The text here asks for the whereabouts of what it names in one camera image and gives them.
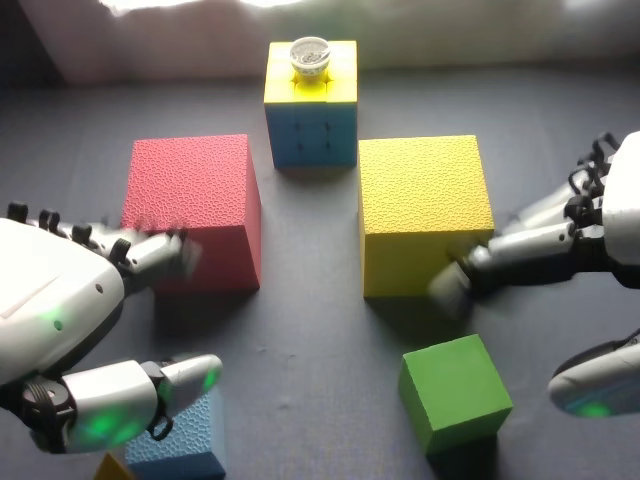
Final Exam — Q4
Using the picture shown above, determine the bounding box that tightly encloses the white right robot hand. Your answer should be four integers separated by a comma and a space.
427, 130, 640, 420

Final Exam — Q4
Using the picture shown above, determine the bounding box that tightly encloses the green foam block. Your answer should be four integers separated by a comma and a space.
398, 333, 515, 455

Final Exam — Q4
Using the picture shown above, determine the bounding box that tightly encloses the colourful puzzle cube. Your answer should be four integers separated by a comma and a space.
263, 39, 359, 170

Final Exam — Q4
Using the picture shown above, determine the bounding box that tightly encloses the large red foam cube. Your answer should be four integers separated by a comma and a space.
119, 133, 263, 294

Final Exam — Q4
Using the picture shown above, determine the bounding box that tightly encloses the blue foam block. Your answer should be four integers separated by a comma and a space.
124, 387, 227, 480

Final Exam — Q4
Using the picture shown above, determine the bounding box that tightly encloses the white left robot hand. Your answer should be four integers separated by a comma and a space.
0, 199, 225, 455

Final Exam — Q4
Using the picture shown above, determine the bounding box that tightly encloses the small yellow block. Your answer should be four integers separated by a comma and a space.
93, 452, 136, 480

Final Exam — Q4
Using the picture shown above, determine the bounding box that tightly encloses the grey table cloth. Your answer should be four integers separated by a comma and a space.
0, 64, 640, 480

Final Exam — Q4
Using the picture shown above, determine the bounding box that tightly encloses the white backdrop cloth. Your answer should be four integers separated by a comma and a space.
0, 0, 640, 86

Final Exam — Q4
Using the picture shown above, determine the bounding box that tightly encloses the large yellow foam cube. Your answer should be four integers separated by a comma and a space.
357, 134, 496, 300

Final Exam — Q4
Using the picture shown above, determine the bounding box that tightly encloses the small white cup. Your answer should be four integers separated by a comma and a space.
289, 36, 334, 79

